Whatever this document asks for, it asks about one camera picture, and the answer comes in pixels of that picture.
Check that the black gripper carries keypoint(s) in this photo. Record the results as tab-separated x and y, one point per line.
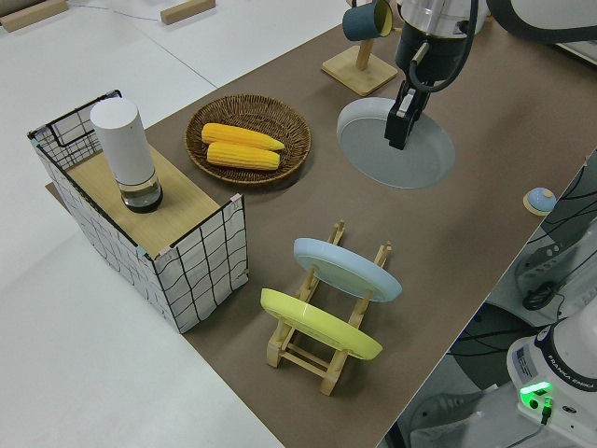
429	60

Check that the gray plate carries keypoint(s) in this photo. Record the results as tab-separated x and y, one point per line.
410	163

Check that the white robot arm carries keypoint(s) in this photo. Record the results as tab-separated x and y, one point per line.
559	368

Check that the light blue plate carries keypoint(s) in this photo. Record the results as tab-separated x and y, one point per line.
336	266

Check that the yellow plate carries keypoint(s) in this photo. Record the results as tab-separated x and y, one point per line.
317	326

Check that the wooden plate rack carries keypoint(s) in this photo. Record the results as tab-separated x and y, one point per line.
298	361

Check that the wooden mug tree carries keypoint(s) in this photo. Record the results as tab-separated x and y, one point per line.
359	74

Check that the brown table mat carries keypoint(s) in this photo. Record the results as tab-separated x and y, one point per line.
490	116

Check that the dark blue mug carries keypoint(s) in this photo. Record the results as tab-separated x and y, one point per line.
359	23

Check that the blue service bell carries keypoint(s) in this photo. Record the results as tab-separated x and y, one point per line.
538	198

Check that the brown wicker basket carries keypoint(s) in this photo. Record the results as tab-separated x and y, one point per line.
252	109

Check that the yellow corn cob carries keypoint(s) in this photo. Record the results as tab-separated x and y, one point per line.
242	156
238	135

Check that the wooden block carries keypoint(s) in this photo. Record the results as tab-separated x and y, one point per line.
32	14
186	10

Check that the white cylindrical grinder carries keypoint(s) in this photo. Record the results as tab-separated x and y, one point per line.
123	140

